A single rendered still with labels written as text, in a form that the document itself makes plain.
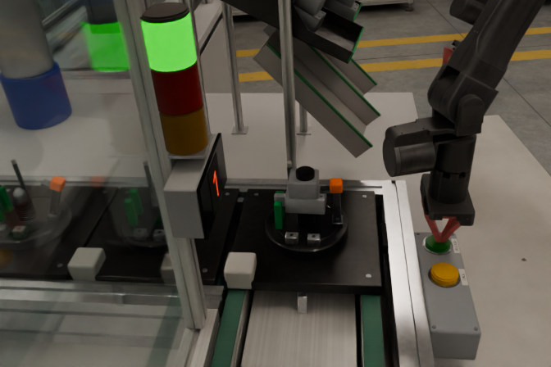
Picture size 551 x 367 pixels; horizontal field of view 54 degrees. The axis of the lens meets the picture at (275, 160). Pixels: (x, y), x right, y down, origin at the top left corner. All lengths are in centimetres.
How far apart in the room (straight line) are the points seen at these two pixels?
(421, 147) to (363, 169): 51
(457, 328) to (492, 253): 31
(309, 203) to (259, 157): 48
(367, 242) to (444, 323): 18
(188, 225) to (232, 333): 25
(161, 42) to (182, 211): 19
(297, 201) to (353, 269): 14
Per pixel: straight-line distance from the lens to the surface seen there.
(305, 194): 85
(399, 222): 98
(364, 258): 88
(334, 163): 129
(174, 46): 55
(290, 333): 85
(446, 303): 85
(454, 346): 84
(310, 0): 100
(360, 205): 99
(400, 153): 77
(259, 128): 145
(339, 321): 87
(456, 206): 85
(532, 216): 121
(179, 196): 59
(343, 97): 116
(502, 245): 112
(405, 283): 88
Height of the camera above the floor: 158
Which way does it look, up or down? 33 degrees down
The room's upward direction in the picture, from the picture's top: 4 degrees counter-clockwise
